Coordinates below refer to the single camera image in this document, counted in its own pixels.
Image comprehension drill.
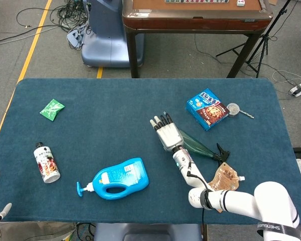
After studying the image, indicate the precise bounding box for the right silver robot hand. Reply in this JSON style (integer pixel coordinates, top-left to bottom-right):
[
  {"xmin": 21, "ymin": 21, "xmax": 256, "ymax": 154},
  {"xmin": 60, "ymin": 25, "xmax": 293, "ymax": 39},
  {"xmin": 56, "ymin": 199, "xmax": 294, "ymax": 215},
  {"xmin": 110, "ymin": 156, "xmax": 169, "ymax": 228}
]
[{"xmin": 149, "ymin": 112, "xmax": 185, "ymax": 153}]

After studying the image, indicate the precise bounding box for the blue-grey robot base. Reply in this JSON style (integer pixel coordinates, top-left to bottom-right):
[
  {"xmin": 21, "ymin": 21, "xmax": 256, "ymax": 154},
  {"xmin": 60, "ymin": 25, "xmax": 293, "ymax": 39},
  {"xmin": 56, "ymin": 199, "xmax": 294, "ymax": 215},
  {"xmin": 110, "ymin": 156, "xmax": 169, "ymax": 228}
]
[{"xmin": 81, "ymin": 0, "xmax": 145, "ymax": 68}]

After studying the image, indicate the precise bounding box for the white drink bottle black cap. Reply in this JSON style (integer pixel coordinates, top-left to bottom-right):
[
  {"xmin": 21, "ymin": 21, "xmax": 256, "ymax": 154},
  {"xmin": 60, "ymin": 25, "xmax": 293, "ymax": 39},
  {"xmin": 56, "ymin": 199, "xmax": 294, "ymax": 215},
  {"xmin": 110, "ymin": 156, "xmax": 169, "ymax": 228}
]
[{"xmin": 33, "ymin": 142, "xmax": 61, "ymax": 184}]

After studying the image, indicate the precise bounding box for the blue detergent pump bottle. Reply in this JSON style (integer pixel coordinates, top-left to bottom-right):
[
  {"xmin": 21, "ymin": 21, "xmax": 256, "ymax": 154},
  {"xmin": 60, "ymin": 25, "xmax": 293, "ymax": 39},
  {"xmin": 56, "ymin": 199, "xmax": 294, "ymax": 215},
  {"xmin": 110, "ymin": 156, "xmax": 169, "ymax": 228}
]
[{"xmin": 76, "ymin": 157, "xmax": 150, "ymax": 201}]

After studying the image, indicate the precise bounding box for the blue cookie box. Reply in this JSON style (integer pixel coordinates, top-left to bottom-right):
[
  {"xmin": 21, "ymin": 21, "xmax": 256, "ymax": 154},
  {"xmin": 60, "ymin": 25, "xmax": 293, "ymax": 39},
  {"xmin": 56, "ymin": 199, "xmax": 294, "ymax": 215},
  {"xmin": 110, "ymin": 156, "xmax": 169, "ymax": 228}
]
[{"xmin": 185, "ymin": 87, "xmax": 230, "ymax": 132}]

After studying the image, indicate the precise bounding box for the beige crumpled fabric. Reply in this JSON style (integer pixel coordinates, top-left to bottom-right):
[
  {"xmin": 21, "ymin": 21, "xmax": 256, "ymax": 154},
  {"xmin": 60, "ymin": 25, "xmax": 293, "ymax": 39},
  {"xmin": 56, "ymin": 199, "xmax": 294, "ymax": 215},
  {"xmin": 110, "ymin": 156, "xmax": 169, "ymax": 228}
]
[{"xmin": 0, "ymin": 222, "xmax": 77, "ymax": 241}]

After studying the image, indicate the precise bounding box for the blue carpet table cover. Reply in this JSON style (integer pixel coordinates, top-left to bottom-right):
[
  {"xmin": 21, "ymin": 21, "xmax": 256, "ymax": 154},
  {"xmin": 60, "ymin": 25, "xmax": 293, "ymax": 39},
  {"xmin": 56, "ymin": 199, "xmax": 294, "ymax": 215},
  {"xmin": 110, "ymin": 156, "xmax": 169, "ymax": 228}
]
[{"xmin": 0, "ymin": 77, "xmax": 300, "ymax": 224}]

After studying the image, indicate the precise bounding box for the brown spouted pouch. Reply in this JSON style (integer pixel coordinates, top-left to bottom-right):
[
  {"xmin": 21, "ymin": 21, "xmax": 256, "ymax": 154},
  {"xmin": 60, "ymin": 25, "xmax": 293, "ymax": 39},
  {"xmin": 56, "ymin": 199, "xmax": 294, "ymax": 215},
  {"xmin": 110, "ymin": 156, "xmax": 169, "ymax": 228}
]
[{"xmin": 207, "ymin": 162, "xmax": 246, "ymax": 193}]

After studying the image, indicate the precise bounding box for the green snack packet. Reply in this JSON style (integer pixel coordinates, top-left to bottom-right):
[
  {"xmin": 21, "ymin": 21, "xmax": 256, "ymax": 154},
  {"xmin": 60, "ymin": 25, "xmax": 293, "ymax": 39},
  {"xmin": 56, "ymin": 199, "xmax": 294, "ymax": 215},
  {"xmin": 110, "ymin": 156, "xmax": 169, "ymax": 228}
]
[{"xmin": 39, "ymin": 98, "xmax": 66, "ymax": 122}]

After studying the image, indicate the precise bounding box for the grey robot seat base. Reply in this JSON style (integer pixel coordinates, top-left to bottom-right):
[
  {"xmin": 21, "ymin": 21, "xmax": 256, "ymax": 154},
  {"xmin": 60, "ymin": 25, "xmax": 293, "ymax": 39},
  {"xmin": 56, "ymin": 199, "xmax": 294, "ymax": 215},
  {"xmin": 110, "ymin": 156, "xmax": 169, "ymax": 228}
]
[{"xmin": 94, "ymin": 223, "xmax": 203, "ymax": 241}]

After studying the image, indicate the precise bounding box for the wooden mahjong table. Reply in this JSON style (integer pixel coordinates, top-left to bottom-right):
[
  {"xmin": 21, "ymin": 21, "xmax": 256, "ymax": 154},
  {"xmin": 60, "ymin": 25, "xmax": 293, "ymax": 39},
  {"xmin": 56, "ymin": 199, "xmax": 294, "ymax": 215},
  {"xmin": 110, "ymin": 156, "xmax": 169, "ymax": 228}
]
[{"xmin": 122, "ymin": 0, "xmax": 274, "ymax": 79}]

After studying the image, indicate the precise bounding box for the black tripod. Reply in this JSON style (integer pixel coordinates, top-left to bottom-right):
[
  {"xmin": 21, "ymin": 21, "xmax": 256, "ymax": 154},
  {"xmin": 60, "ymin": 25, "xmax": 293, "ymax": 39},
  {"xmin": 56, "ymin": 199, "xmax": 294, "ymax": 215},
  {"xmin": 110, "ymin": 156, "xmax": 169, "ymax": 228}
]
[{"xmin": 215, "ymin": 0, "xmax": 291, "ymax": 78}]

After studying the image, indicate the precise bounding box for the grey power strip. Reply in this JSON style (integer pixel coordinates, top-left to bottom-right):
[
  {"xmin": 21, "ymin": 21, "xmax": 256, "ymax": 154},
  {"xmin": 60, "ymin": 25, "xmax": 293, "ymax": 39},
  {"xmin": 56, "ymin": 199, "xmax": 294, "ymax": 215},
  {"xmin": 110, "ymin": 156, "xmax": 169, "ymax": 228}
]
[{"xmin": 66, "ymin": 27, "xmax": 87, "ymax": 47}]

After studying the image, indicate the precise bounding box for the face-up mahjong tile row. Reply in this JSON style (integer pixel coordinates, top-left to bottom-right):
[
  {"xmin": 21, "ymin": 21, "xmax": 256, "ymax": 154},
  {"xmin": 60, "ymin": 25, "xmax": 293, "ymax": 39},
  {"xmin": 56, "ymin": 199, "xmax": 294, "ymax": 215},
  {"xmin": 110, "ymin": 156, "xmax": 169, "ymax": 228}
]
[{"xmin": 165, "ymin": 0, "xmax": 229, "ymax": 4}]

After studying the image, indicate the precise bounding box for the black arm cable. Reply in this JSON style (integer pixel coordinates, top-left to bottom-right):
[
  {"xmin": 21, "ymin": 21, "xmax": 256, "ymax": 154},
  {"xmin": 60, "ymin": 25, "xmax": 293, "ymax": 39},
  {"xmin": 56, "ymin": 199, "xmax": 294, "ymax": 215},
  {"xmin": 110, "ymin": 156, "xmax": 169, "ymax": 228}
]
[{"xmin": 186, "ymin": 160, "xmax": 213, "ymax": 226}]

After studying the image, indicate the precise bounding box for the white floor cable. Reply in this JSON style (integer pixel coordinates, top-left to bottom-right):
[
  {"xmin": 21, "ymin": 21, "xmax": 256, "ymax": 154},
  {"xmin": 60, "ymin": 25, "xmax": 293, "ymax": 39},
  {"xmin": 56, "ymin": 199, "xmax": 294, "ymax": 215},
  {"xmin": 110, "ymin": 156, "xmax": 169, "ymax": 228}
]
[{"xmin": 272, "ymin": 69, "xmax": 301, "ymax": 87}]

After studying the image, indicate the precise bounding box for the black floor cable bundle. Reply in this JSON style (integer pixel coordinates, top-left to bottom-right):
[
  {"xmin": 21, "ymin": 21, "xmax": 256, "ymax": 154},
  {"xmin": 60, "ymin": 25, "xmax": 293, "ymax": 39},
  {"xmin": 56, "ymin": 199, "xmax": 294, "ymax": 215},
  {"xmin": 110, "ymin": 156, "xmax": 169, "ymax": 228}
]
[{"xmin": 0, "ymin": 0, "xmax": 91, "ymax": 52}]

